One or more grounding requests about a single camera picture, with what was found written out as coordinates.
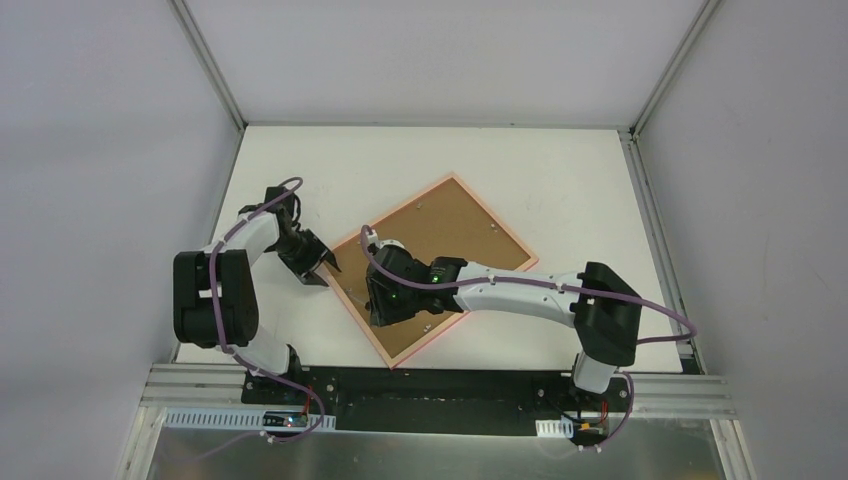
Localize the pink photo frame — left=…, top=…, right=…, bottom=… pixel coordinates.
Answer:
left=328, top=174, right=538, bottom=369

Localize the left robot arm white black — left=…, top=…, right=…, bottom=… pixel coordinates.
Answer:
left=172, top=177, right=338, bottom=405

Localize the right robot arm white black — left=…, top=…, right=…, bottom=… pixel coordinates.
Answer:
left=364, top=243, right=642, bottom=410

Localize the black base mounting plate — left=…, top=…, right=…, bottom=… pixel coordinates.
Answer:
left=241, top=367, right=631, bottom=437

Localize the left white cable duct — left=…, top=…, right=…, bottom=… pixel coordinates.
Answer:
left=163, top=408, right=336, bottom=434

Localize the white cable duct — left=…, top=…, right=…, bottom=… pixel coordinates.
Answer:
left=535, top=418, right=575, bottom=439
left=163, top=408, right=336, bottom=434

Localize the right white cable duct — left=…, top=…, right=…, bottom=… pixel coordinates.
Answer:
left=535, top=418, right=575, bottom=439

